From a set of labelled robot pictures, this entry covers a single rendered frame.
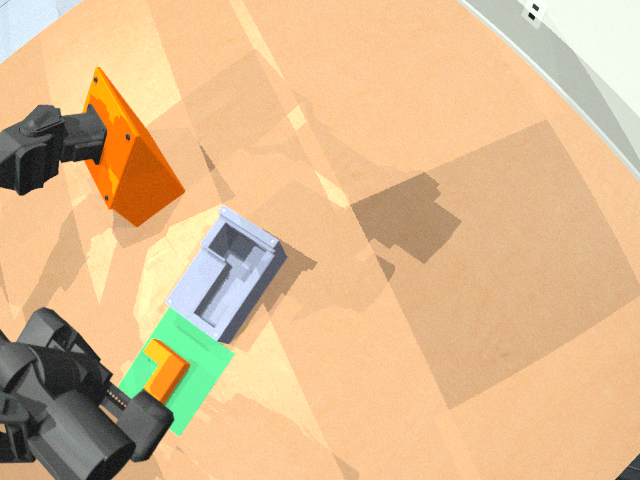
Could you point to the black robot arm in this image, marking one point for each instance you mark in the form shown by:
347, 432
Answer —
44, 416

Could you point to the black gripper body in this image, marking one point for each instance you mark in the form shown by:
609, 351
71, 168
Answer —
144, 419

